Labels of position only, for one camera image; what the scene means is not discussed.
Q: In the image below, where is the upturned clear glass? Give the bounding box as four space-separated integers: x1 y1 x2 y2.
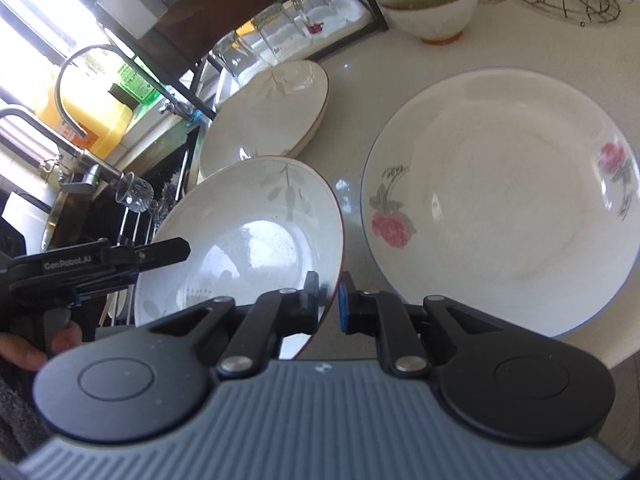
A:
290 0 338 37
212 32 267 79
250 3 306 62

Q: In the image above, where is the leaf pattern plate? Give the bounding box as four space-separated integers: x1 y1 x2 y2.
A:
198 61 330 179

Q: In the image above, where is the large rose pattern plate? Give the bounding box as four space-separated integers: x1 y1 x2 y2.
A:
361 68 639 336

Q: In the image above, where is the person's left hand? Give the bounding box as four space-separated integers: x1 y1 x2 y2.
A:
0 322 82 372

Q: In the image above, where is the yellow detergent bottle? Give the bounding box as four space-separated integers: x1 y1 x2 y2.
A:
35 88 134 158

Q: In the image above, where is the wine glass in sink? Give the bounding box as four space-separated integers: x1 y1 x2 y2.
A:
115 172 154 214

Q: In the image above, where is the black kitchen storage rack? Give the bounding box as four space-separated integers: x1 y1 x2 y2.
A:
87 0 281 118

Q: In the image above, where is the white bowl orange foot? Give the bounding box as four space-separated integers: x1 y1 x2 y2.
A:
382 0 478 46

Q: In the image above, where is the green dish soap bottle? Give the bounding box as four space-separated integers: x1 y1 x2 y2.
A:
108 63 160 110

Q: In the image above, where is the chrome sink faucet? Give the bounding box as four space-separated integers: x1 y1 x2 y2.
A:
1 44 132 195

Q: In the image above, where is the black sink drying rack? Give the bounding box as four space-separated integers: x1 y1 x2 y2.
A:
98 143 194 328

